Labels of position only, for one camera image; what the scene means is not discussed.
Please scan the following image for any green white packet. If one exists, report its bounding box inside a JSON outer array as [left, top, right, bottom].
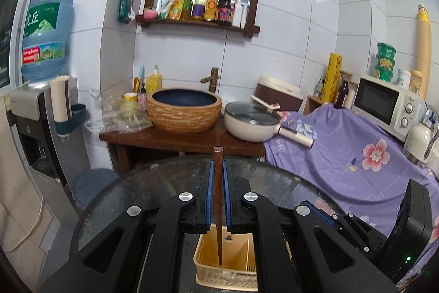
[[158, 0, 172, 20]]

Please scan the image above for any purple floral cloth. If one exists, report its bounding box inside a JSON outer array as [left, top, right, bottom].
[[264, 104, 439, 287]]

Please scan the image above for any orange label bottle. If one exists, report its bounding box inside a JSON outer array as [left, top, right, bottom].
[[205, 0, 219, 22]]

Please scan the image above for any dark soy sauce bottle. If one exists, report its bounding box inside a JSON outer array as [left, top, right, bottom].
[[217, 0, 235, 25]]

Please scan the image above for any blue water jug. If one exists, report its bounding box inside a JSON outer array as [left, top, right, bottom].
[[21, 0, 74, 89]]

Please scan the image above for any dark brown wooden chopstick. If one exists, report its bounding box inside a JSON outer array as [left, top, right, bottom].
[[213, 146, 224, 267]]

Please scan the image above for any green hanging packet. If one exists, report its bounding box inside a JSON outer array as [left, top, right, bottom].
[[118, 0, 135, 25]]

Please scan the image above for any yellow jar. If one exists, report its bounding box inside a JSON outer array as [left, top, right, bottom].
[[410, 70, 423, 94]]

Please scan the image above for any purple label bottle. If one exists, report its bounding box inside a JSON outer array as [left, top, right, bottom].
[[192, 0, 206, 21]]

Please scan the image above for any white electric kettle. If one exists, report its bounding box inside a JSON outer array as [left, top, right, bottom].
[[402, 121, 439, 166]]

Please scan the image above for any cream plastic utensil basket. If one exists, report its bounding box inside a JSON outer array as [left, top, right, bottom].
[[193, 233, 258, 292]]

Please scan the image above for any brown white rice cooker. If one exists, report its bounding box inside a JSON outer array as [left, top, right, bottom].
[[254, 75, 304, 113]]

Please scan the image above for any woven pattern wash basin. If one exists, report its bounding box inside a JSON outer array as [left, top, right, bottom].
[[147, 88, 223, 133]]

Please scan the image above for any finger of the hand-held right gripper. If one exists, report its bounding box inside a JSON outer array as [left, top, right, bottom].
[[305, 200, 389, 253]]

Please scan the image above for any white microwave oven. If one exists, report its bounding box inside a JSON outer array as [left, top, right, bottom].
[[353, 75, 420, 143]]

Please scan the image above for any clear plastic bottle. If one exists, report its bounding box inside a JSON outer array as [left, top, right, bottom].
[[422, 107, 438, 129]]

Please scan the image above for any white jar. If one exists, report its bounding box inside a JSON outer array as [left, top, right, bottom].
[[397, 69, 411, 90]]

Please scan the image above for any clear plastic bag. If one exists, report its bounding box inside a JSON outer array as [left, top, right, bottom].
[[84, 89, 153, 134]]

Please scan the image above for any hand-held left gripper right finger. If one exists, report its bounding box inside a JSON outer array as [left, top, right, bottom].
[[222, 158, 398, 293]]

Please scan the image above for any dark wooden vanity table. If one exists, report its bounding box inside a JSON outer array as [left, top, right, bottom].
[[99, 123, 266, 177]]

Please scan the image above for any brown glass bottle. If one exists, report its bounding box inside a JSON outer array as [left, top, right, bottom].
[[334, 75, 349, 109]]

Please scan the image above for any bronze faucet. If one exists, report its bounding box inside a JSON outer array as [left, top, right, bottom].
[[201, 67, 220, 94]]

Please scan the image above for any yellow wrap roll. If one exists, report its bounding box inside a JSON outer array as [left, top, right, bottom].
[[320, 53, 342, 103]]

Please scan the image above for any yellow soap pump bottle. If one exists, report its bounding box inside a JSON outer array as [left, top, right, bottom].
[[147, 65, 162, 94]]

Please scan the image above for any white water dispenser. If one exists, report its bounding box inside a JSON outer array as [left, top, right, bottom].
[[10, 75, 91, 221]]

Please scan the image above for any grey blue trash bin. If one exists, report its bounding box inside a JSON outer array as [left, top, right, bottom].
[[74, 168, 119, 211]]

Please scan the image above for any white bottle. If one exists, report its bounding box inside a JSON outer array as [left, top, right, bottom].
[[234, 0, 247, 29]]

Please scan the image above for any tall cardboard tube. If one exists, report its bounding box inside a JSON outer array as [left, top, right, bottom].
[[415, 4, 432, 99]]

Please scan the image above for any teal plastic holder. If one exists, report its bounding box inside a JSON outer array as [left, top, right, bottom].
[[55, 104, 88, 136]]

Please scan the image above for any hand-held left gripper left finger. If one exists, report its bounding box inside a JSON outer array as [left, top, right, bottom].
[[39, 158, 215, 293]]

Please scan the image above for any wooden box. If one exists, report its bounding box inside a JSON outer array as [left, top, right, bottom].
[[303, 71, 354, 115]]

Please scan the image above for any cream cooking pot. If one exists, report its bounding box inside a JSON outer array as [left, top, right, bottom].
[[224, 115, 314, 148]]

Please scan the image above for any yellow snack packet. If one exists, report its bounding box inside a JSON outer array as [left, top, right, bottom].
[[167, 0, 186, 21]]

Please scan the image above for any glass pot lid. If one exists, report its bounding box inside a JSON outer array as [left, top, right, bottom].
[[224, 102, 281, 125]]

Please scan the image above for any window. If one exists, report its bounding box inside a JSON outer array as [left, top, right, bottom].
[[0, 0, 42, 91]]

